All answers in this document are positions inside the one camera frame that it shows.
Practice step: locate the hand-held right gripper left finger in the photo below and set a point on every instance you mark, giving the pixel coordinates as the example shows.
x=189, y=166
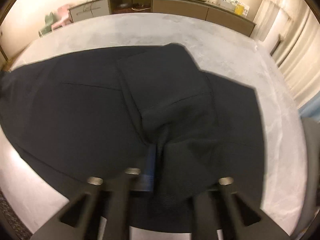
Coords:
x=150, y=160

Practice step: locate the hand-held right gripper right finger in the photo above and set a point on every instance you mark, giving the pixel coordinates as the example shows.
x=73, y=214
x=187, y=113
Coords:
x=230, y=200

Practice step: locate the black pants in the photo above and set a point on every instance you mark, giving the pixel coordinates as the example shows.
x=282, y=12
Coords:
x=87, y=110

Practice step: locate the light blue curtain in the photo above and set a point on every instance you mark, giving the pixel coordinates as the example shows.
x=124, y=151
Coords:
x=306, y=107

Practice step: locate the long grey TV cabinet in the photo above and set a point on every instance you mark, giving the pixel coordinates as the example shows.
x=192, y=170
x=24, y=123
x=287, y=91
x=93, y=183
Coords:
x=180, y=6

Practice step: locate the beige curtain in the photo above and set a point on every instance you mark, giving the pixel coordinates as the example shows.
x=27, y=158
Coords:
x=302, y=55

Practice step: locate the pink plastic chair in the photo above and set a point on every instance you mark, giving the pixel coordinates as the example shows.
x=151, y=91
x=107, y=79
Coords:
x=63, y=15

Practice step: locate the green plastic chair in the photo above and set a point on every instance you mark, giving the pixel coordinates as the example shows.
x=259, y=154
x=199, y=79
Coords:
x=48, y=23

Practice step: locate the white storage box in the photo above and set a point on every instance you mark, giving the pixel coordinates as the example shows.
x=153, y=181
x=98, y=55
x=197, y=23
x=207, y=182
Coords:
x=225, y=1

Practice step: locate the yellow box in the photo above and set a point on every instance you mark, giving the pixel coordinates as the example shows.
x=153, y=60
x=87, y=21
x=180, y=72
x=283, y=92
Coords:
x=241, y=8

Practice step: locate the white lace covered standing unit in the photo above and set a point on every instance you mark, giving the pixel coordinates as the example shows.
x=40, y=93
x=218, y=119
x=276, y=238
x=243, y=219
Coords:
x=267, y=12

